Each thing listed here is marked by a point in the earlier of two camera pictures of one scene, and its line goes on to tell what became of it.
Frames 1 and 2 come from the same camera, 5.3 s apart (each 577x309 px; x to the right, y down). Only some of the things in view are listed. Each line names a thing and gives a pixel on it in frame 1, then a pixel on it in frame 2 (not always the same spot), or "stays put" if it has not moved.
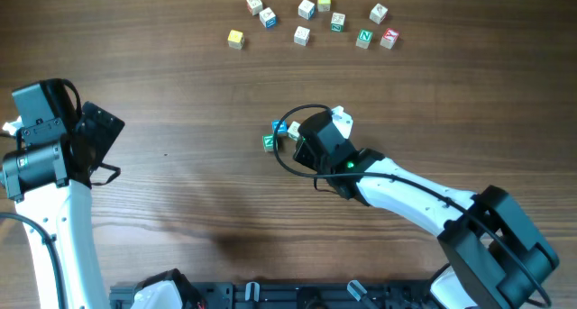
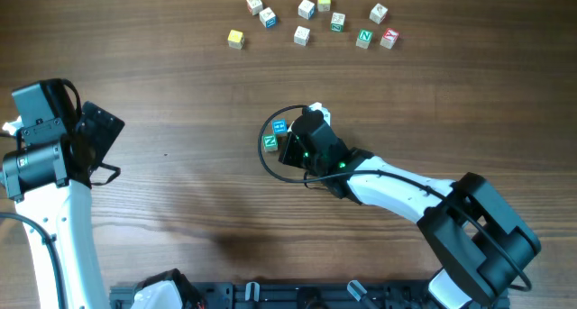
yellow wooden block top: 324,2 stays put
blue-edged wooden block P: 306,10 stays put
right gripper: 303,154 to 289,154
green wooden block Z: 268,141 stays put
